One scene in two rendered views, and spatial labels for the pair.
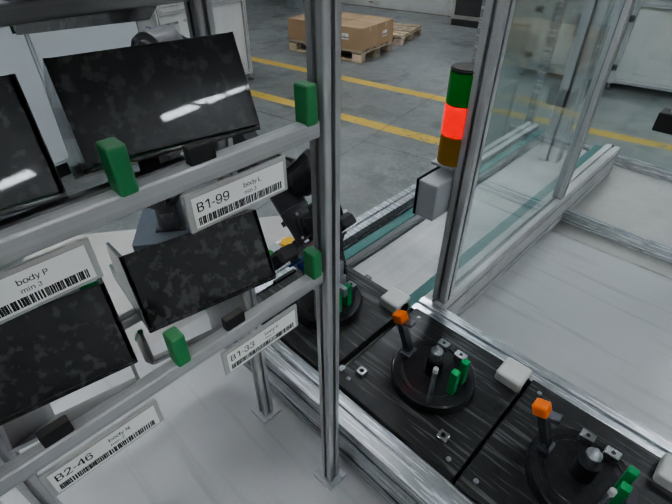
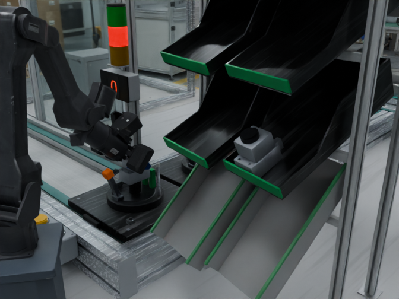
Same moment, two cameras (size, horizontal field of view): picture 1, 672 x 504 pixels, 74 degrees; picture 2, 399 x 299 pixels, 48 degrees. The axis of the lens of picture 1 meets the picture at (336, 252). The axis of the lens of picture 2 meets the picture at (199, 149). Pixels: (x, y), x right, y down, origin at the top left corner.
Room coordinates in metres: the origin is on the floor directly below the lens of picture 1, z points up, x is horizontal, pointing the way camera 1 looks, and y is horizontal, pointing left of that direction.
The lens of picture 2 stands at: (0.50, 1.00, 1.51)
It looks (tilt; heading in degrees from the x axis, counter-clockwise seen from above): 23 degrees down; 270
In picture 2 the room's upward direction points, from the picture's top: straight up
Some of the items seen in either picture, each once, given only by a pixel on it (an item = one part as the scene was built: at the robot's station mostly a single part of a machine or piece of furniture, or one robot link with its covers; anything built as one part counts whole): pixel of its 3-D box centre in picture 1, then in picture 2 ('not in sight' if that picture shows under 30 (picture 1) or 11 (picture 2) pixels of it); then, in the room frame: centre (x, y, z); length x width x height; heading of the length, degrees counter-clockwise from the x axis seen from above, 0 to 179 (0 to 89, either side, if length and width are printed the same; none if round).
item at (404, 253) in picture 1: (420, 265); (80, 179); (0.85, -0.21, 0.91); 0.84 x 0.28 x 0.10; 136
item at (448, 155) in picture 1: (453, 147); (119, 54); (0.70, -0.20, 1.28); 0.05 x 0.05 x 0.05
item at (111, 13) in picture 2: (464, 87); (116, 16); (0.70, -0.20, 1.38); 0.05 x 0.05 x 0.05
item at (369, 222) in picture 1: (360, 238); (28, 202); (0.95, -0.07, 0.91); 0.89 x 0.06 x 0.11; 136
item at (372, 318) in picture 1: (326, 307); (135, 202); (0.65, 0.02, 0.96); 0.24 x 0.24 x 0.02; 46
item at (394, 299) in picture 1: (394, 303); not in sight; (0.65, -0.12, 0.97); 0.05 x 0.05 x 0.04; 46
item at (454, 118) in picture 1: (458, 118); (118, 35); (0.70, -0.20, 1.33); 0.05 x 0.05 x 0.05
